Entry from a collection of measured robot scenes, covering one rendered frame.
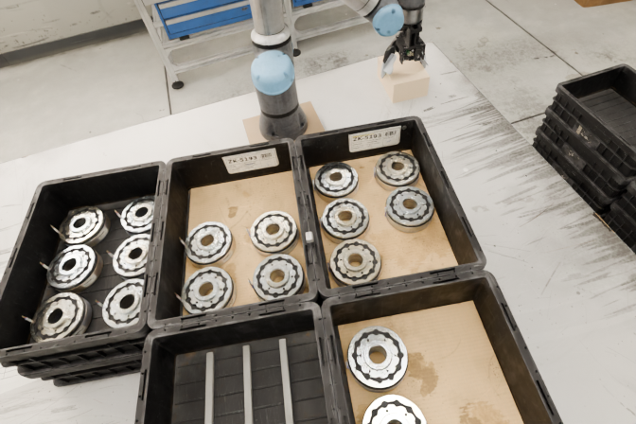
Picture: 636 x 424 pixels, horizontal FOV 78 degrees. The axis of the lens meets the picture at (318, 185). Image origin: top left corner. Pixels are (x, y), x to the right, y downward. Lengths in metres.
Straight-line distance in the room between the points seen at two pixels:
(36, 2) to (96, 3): 0.38
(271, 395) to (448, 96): 1.03
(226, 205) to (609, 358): 0.86
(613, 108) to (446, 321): 1.27
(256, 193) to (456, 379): 0.57
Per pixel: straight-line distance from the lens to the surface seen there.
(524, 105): 2.54
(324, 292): 0.70
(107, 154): 1.45
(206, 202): 0.99
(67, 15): 3.66
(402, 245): 0.86
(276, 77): 1.08
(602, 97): 1.90
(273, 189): 0.96
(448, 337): 0.79
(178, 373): 0.83
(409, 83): 1.32
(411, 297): 0.73
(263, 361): 0.79
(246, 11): 2.69
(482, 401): 0.78
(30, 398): 1.13
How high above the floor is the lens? 1.57
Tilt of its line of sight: 52 degrees down
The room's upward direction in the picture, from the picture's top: 9 degrees counter-clockwise
